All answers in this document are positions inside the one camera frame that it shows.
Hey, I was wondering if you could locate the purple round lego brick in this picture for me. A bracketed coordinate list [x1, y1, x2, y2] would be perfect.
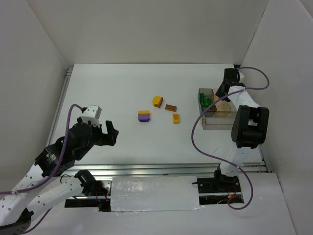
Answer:
[138, 113, 150, 122]

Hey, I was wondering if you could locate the yellow round lego brick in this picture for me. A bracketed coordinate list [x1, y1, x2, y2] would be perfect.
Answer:
[152, 95, 161, 107]

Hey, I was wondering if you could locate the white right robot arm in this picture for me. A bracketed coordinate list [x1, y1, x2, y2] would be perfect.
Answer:
[214, 68, 269, 181]

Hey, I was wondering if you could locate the yellow curved lego brick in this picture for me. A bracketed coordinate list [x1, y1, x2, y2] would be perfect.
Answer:
[173, 113, 180, 124]

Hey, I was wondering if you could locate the clear transparent bin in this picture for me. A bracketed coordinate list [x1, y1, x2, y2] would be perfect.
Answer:
[201, 89, 235, 130]

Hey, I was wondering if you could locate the brown flat lego brick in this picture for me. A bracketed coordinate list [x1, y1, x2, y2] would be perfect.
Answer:
[165, 104, 177, 112]

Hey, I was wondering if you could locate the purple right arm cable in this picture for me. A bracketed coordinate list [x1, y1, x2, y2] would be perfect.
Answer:
[191, 67, 270, 211]

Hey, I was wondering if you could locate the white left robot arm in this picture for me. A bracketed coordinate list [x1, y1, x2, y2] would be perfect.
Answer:
[0, 119, 119, 235]

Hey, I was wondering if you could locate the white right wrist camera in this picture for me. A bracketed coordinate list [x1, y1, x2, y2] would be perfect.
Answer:
[237, 70, 245, 82]

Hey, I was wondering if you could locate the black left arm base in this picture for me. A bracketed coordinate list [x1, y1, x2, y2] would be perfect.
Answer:
[74, 170, 109, 197]

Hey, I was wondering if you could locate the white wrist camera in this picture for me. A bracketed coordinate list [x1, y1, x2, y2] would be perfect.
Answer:
[80, 105, 102, 127]
[237, 70, 245, 82]

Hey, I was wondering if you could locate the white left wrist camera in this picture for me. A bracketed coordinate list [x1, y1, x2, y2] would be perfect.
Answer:
[80, 105, 102, 127]

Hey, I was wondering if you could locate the white foil board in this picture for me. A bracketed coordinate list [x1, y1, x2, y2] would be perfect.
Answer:
[111, 176, 201, 212]

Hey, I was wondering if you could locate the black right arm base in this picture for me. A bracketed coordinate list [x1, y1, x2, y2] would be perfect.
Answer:
[192, 170, 241, 193]

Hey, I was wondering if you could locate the brown flat lego plate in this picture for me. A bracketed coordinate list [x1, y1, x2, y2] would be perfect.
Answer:
[157, 97, 163, 108]

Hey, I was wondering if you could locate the yellow rectangular lego brick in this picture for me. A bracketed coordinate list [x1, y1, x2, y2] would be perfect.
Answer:
[138, 110, 150, 115]

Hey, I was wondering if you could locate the green lego brick in bin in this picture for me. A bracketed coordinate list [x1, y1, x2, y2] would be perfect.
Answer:
[201, 99, 209, 107]

